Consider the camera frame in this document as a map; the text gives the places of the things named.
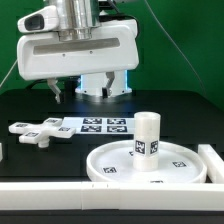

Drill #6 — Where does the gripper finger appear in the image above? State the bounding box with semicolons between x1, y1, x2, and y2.
102;72;115;98
47;78;61;103

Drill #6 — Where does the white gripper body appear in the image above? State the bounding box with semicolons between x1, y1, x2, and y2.
17;19;139;80

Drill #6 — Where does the white cross-shaped table base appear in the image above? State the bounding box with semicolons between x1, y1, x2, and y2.
8;118;76;148

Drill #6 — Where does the white round table top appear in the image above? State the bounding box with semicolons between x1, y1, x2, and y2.
86;140;207;183

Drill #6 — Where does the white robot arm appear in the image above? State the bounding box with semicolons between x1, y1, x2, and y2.
17;0;139;102

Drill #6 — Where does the white marker sheet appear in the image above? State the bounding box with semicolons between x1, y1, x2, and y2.
62;117;134;134

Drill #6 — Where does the white left fence bar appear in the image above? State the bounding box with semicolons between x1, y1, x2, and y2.
0;143;3;162

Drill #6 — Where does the white fence bar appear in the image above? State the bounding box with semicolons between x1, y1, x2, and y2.
198;144;224;184
0;182;224;211
0;143;3;162

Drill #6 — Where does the white front fence bar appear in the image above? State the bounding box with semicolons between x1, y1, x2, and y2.
0;182;224;211

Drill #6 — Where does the white right fence bar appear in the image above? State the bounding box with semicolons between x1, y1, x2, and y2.
198;144;224;184

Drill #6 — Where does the black cable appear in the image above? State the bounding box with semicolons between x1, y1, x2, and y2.
25;79;51;90

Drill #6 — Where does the white cable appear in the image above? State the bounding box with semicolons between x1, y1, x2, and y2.
0;59;18;88

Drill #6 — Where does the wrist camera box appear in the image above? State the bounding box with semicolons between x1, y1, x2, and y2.
17;5;59;33

